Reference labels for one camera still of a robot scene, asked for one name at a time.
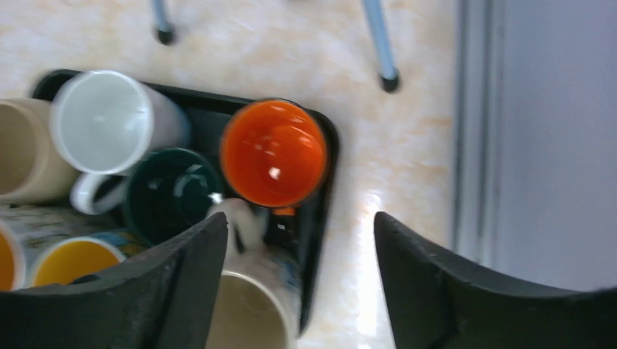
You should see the white mug yellow inside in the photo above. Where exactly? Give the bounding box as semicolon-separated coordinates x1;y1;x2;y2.
1;221;27;291

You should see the plain white mug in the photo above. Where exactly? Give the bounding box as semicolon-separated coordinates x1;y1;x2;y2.
49;71;191;215

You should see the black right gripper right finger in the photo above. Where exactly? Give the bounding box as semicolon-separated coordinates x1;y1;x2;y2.
374;212;616;348

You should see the beige round mug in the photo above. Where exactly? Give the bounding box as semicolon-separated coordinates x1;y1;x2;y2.
1;98;80;204

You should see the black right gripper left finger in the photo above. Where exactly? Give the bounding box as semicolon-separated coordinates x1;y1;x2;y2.
1;213;228;348

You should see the black mug orange inside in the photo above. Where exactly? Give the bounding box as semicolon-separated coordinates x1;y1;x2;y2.
219;98;330;216

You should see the blue mug yellow inside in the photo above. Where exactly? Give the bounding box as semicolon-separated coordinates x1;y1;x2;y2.
26;229;148;287

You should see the blue camera tripod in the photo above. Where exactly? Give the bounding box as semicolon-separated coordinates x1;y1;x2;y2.
149;0;400;93

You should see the dark green mug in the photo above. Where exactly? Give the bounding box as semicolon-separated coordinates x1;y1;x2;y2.
122;148;224;246

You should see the tall cream patterned mug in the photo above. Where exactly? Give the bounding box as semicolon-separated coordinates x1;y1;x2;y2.
206;198;302;348

